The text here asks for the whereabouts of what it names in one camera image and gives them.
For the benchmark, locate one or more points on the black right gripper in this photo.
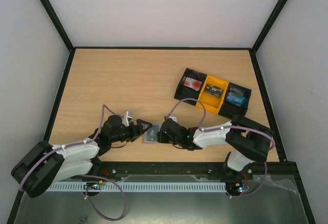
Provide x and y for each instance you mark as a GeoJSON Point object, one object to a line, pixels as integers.
{"type": "Point", "coordinates": [161, 134]}

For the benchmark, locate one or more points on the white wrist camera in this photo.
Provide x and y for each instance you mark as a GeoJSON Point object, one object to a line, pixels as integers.
{"type": "Point", "coordinates": [171, 117]}
{"type": "Point", "coordinates": [128, 116]}

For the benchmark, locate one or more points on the black frame post right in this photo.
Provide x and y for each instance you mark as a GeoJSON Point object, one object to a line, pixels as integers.
{"type": "Point", "coordinates": [268, 24]}

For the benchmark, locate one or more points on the black frame post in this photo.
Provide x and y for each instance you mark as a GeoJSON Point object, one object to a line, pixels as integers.
{"type": "Point", "coordinates": [268, 24]}
{"type": "Point", "coordinates": [57, 24]}

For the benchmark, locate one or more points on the black bin left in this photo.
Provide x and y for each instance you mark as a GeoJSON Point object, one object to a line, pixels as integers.
{"type": "Point", "coordinates": [183, 92]}

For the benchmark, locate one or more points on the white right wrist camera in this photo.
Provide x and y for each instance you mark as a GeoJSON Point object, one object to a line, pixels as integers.
{"type": "Point", "coordinates": [171, 117]}

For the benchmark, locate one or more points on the black aluminium front rail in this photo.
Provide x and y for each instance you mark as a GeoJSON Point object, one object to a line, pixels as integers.
{"type": "Point", "coordinates": [209, 170]}

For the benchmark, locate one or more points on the grey VIP credit card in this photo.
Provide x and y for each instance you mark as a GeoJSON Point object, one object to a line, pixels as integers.
{"type": "Point", "coordinates": [151, 134]}

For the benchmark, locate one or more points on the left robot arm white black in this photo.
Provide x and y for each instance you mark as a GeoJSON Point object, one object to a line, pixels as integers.
{"type": "Point", "coordinates": [46, 164]}

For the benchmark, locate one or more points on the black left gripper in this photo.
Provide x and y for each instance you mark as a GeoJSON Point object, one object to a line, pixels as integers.
{"type": "Point", "coordinates": [134, 130]}

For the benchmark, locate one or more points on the yellow bin middle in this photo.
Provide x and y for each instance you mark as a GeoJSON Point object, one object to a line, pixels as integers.
{"type": "Point", "coordinates": [211, 103]}

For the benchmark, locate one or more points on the dark card in yellow bin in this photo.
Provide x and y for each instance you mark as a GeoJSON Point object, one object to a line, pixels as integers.
{"type": "Point", "coordinates": [213, 90]}

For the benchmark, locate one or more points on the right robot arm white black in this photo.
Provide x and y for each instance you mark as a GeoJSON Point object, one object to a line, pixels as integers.
{"type": "Point", "coordinates": [251, 141]}

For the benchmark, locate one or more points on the black frame post left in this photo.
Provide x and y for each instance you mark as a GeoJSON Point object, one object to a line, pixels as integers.
{"type": "Point", "coordinates": [57, 24]}

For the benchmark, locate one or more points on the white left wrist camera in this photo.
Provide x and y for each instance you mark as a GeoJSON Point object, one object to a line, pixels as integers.
{"type": "Point", "coordinates": [128, 116]}

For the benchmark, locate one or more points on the black bin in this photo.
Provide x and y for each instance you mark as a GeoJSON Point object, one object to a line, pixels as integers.
{"type": "Point", "coordinates": [229, 110]}
{"type": "Point", "coordinates": [183, 92]}

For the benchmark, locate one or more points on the red white card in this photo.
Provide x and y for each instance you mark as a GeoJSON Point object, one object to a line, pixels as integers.
{"type": "Point", "coordinates": [192, 83]}

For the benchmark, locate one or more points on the blue VIP credit card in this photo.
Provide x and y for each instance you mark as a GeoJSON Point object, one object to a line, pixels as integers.
{"type": "Point", "coordinates": [236, 100]}

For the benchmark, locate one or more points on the black bin right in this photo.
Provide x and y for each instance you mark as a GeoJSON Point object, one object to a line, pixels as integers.
{"type": "Point", "coordinates": [229, 110]}

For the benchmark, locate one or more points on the light blue slotted cable duct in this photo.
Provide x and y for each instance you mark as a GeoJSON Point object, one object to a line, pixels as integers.
{"type": "Point", "coordinates": [148, 187]}

